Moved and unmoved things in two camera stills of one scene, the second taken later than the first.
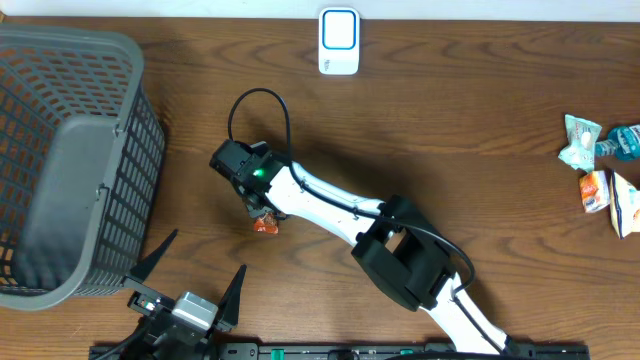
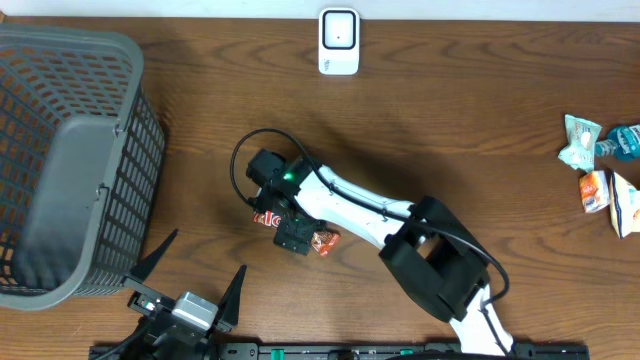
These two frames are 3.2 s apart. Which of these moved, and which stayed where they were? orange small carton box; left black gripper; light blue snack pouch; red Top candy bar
Moved: red Top candy bar
Stayed: left black gripper; orange small carton box; light blue snack pouch
